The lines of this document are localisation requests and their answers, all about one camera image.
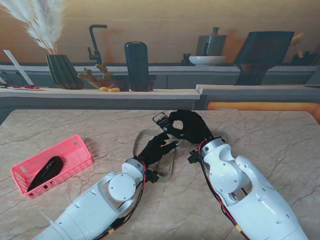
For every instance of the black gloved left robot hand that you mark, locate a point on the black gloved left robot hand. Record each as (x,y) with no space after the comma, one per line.
(155,150)

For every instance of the tan braided belt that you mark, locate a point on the tan braided belt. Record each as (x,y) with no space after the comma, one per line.
(135,143)

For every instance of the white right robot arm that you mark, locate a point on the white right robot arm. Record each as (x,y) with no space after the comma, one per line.
(237,180)

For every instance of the dark brown braided belt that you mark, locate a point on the dark brown braided belt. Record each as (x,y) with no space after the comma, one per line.
(50,170)

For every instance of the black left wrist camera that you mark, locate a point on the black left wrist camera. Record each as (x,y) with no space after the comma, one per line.
(152,176)

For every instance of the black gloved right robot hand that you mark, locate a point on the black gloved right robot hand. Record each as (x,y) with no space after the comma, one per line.
(195,130)

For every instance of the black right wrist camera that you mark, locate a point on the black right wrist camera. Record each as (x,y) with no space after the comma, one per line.
(193,158)

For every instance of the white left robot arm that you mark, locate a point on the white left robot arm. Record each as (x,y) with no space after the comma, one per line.
(100,205)

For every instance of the printed kitchen scene backdrop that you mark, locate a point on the printed kitchen scene backdrop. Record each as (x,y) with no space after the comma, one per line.
(160,15)

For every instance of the pink plastic storage basket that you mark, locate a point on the pink plastic storage basket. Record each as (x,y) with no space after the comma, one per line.
(75,155)

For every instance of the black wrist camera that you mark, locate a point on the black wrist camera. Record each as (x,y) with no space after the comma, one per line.
(152,176)
(193,158)

